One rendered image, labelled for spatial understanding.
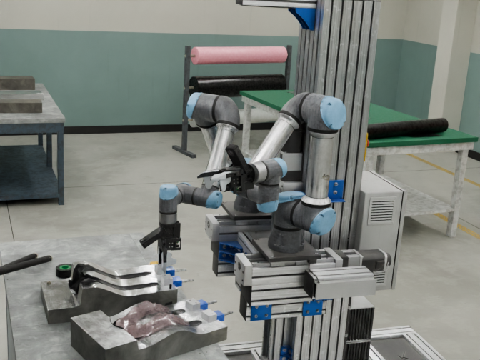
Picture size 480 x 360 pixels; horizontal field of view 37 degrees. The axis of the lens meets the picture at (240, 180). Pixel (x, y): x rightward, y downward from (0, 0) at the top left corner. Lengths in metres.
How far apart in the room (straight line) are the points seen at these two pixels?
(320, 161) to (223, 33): 7.08
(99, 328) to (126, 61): 7.07
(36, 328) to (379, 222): 1.49
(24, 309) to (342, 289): 1.25
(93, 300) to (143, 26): 6.86
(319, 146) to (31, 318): 1.27
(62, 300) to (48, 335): 0.18
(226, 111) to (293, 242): 0.61
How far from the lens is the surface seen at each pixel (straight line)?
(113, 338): 2.49
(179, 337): 2.58
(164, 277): 2.92
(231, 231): 3.34
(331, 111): 2.65
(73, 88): 9.33
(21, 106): 6.66
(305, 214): 2.78
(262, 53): 8.81
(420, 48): 10.57
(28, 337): 2.76
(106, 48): 9.33
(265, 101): 7.14
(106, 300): 2.83
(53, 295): 2.92
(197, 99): 3.07
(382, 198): 3.17
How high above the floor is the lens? 2.11
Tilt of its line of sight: 16 degrees down
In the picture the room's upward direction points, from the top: 3 degrees clockwise
